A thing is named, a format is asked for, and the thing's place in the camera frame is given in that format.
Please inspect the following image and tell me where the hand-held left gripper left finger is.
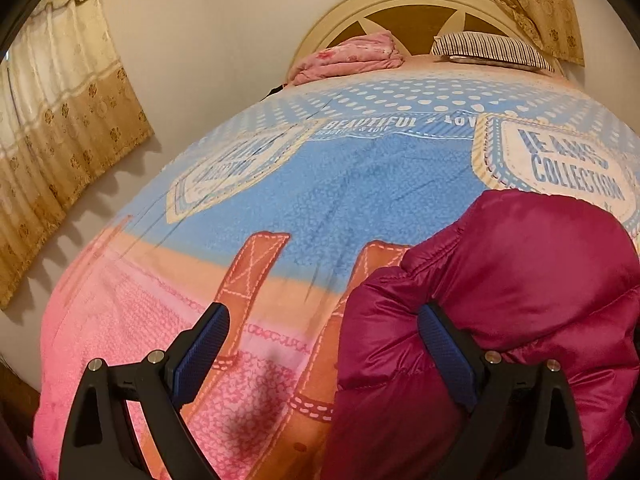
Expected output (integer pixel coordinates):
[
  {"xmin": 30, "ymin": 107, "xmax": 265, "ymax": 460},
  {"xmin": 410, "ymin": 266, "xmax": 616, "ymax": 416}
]
[{"xmin": 59, "ymin": 302, "xmax": 231, "ymax": 480}]

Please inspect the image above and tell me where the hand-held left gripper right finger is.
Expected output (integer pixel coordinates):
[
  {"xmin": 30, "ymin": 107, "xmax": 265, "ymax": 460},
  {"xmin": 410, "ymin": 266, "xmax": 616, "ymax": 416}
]
[{"xmin": 417, "ymin": 302, "xmax": 588, "ymax": 480}]

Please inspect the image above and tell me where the magenta puffer jacket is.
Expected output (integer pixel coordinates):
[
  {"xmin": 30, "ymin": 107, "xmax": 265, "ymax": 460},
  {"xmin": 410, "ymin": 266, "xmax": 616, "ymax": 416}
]
[{"xmin": 320, "ymin": 190, "xmax": 640, "ymax": 480}]

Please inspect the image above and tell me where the printed blue pink blanket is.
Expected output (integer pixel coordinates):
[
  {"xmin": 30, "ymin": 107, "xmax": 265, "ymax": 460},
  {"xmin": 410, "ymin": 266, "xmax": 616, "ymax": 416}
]
[{"xmin": 32, "ymin": 57, "xmax": 640, "ymax": 480}]

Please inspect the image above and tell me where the striped pillow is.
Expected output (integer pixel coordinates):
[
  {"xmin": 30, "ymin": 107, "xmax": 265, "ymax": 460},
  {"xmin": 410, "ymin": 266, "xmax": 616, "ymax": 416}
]
[{"xmin": 431, "ymin": 31, "xmax": 556, "ymax": 73}]

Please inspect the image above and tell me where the folded pink floral quilt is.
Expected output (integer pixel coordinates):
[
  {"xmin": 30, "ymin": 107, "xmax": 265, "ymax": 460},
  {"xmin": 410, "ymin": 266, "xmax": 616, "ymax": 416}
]
[{"xmin": 290, "ymin": 32, "xmax": 405, "ymax": 86}]

